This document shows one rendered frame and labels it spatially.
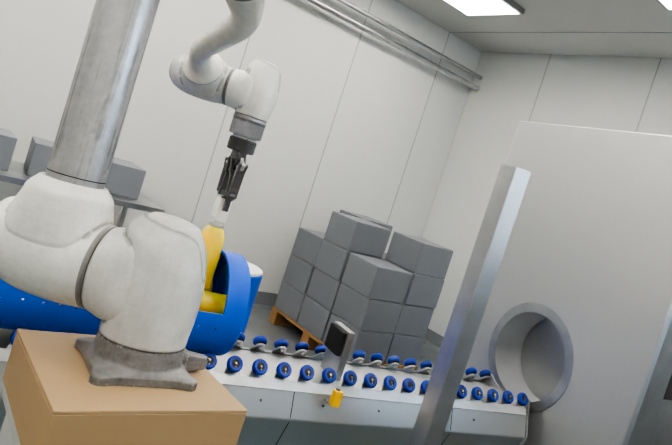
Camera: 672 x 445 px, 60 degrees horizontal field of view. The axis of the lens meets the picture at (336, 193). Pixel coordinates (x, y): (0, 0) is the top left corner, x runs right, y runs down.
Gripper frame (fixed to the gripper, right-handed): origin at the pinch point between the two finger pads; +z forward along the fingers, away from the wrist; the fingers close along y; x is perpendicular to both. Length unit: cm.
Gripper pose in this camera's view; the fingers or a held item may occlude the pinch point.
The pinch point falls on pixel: (221, 209)
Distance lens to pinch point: 161.6
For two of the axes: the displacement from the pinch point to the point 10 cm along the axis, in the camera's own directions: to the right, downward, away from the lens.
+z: -3.1, 9.5, 0.3
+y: -4.5, -1.8, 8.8
